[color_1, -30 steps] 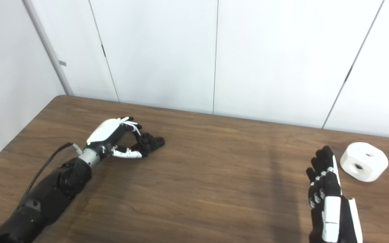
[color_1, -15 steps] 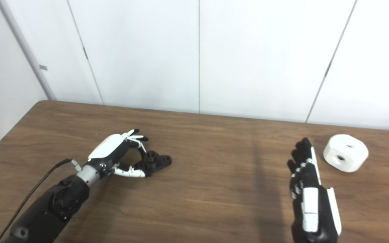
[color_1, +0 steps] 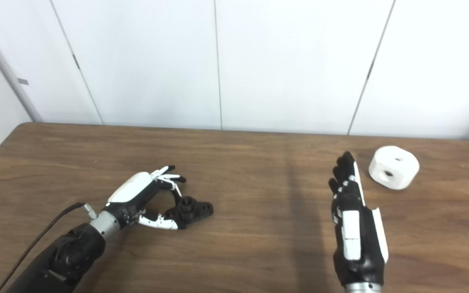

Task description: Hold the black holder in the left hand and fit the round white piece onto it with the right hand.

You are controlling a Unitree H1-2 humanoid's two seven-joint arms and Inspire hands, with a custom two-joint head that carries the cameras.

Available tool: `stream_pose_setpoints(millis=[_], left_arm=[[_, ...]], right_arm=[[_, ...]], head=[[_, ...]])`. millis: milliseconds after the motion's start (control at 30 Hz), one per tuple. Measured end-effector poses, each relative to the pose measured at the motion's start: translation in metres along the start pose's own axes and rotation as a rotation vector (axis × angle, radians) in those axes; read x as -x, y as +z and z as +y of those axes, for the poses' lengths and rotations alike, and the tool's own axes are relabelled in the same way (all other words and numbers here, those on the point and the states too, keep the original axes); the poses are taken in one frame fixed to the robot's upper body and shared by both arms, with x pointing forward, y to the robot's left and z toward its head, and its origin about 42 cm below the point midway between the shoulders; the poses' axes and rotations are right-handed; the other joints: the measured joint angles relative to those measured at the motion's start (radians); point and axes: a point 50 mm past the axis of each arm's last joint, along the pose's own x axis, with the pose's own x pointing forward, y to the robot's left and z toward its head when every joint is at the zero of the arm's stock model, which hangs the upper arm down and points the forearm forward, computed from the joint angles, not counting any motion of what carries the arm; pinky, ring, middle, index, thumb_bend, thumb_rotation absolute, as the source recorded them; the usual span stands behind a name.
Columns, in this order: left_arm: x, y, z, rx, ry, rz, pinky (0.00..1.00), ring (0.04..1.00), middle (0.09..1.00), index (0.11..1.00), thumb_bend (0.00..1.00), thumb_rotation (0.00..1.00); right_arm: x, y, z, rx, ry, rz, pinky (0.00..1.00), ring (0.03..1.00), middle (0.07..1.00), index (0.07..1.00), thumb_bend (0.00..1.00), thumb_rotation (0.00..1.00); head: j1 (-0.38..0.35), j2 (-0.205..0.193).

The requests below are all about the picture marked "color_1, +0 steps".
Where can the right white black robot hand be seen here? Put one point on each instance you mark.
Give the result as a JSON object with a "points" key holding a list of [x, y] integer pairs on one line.
{"points": [[360, 244]]}

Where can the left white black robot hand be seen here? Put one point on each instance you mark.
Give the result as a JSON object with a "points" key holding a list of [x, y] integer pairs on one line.
{"points": [[130, 189]]}

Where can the black plastic holder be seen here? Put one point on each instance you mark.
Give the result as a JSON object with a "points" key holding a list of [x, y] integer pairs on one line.
{"points": [[191, 209]]}

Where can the round white plastic piece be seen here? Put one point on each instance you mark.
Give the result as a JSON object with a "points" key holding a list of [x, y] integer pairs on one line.
{"points": [[395, 167]]}

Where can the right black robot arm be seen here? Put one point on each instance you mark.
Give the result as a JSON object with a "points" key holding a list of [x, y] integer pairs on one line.
{"points": [[362, 289]]}

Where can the small grey wall sticker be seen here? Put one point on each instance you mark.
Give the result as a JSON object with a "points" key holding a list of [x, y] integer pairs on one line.
{"points": [[23, 81]]}

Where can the grey wall corner trim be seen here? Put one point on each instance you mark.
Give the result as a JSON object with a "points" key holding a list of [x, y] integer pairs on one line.
{"points": [[8, 69]]}

